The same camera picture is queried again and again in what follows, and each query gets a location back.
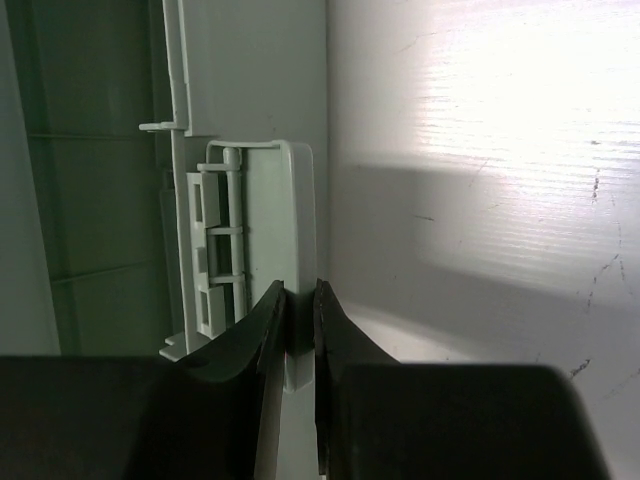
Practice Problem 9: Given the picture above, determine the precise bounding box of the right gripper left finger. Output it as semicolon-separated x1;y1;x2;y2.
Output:
1;281;286;479

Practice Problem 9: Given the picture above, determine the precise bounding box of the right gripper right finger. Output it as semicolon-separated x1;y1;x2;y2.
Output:
313;280;610;479

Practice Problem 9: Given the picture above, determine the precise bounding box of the green plastic toolbox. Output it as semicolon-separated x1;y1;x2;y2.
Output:
1;1;327;360

